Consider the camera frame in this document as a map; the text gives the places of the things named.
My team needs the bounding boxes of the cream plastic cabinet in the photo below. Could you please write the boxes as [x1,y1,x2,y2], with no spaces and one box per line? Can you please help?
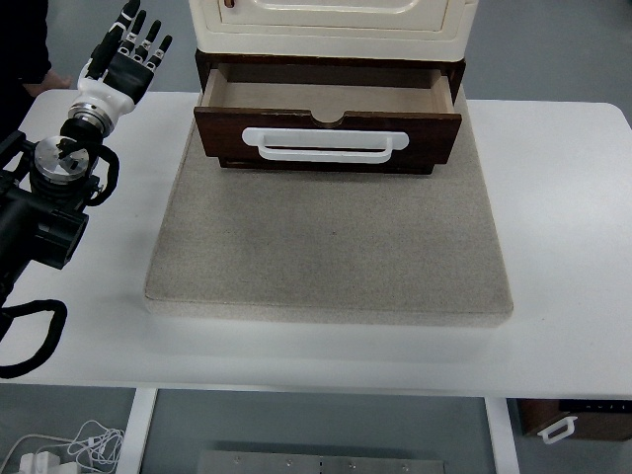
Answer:
[190,0,479,63]

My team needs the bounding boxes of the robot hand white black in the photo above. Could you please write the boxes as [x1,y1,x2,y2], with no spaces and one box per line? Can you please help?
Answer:
[77,0,174,117]

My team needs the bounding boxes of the white cable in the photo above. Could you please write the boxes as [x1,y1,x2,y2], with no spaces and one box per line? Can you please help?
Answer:
[0,419,126,474]

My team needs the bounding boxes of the white power adapter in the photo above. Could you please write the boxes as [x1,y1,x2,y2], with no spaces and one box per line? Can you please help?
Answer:
[18,451,63,474]

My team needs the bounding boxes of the grey metal plate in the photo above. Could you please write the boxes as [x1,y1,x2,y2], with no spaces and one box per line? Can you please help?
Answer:
[197,448,448,474]

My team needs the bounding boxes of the white table leg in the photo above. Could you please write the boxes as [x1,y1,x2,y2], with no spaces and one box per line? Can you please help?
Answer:
[483,396,520,474]
[118,388,159,474]

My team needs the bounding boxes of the person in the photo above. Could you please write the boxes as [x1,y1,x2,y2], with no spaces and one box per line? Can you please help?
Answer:
[0,0,74,144]

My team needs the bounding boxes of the cream cabinet door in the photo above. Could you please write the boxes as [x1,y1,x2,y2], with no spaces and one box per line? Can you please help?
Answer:
[216,0,448,34]

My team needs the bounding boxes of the black desk control panel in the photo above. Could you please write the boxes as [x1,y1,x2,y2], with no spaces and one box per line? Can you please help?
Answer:
[557,398,632,414]

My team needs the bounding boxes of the brown wooden box white handle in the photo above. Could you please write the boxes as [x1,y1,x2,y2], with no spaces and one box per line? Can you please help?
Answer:
[515,398,632,444]

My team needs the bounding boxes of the dark wood drawer white handle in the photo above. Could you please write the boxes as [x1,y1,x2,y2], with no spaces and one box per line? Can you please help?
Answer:
[193,62,463,169]

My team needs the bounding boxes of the person's hand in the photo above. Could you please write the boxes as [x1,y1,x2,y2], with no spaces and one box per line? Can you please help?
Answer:
[23,68,74,99]

